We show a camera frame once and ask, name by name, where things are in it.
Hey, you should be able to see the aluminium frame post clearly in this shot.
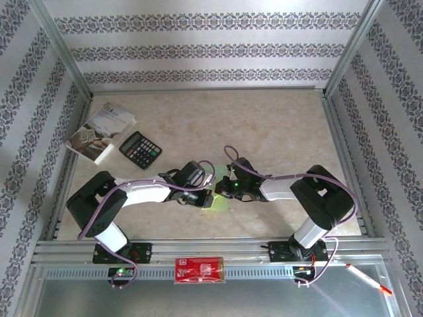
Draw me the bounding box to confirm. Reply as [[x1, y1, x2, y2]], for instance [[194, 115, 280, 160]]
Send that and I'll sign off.
[[28, 0, 94, 100], [323, 0, 387, 97]]

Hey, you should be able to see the thin aluminium frame rail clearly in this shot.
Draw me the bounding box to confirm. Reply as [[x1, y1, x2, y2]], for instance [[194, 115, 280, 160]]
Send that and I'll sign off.
[[88, 85, 327, 96]]

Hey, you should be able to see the black desk calculator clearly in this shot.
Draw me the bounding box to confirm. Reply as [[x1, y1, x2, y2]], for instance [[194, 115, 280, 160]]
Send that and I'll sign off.
[[118, 131, 163, 170]]

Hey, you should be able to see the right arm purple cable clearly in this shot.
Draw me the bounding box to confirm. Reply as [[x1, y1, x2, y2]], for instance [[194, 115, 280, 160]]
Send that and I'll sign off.
[[223, 145, 360, 287]]

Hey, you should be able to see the white red marker pen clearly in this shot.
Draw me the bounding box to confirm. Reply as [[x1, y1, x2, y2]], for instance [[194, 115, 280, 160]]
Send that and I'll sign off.
[[345, 263, 394, 296]]

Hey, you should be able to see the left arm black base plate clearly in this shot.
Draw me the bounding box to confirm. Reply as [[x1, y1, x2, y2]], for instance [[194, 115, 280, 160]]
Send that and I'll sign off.
[[92, 242, 153, 265]]

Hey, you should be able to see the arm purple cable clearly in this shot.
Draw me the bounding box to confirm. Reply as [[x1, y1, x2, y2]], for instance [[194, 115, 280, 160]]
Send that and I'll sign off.
[[223, 145, 360, 287], [77, 160, 217, 290]]

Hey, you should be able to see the grey slotted cable duct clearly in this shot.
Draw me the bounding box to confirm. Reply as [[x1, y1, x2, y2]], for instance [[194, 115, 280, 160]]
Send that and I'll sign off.
[[44, 266, 298, 280]]

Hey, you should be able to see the wide aluminium profile rail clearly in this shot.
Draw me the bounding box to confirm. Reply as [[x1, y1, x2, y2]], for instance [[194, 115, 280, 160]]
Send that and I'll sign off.
[[31, 237, 393, 265]]

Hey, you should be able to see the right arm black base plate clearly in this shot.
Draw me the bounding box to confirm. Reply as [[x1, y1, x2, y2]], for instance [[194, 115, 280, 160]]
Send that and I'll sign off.
[[260, 240, 329, 264]]

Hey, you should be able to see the paperback book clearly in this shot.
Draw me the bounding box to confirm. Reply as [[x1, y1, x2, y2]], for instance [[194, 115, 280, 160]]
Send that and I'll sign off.
[[65, 102, 138, 166]]

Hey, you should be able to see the grey sheet metal panel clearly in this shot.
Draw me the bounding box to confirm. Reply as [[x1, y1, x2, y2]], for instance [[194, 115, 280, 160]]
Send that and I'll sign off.
[[31, 264, 399, 317]]

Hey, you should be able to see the red packet in plastic sleeve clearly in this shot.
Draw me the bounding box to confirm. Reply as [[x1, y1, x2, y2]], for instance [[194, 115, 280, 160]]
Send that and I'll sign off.
[[174, 256, 227, 285]]

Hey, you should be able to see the slotted aluminium table rail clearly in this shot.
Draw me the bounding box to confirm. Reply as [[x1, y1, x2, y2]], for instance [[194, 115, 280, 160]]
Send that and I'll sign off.
[[45, 95, 94, 240], [321, 94, 376, 237]]

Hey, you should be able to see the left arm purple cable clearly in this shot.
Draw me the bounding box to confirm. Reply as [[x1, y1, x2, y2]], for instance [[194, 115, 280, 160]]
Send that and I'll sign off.
[[77, 160, 217, 290]]

